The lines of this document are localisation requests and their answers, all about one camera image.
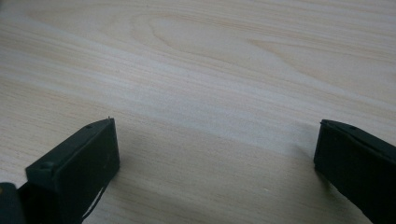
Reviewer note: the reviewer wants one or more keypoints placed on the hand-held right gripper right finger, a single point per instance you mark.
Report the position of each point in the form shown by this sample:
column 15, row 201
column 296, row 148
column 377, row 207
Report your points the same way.
column 358, row 165

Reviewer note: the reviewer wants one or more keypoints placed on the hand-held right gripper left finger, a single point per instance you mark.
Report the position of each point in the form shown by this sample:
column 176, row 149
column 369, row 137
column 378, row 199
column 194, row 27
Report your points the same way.
column 77, row 161

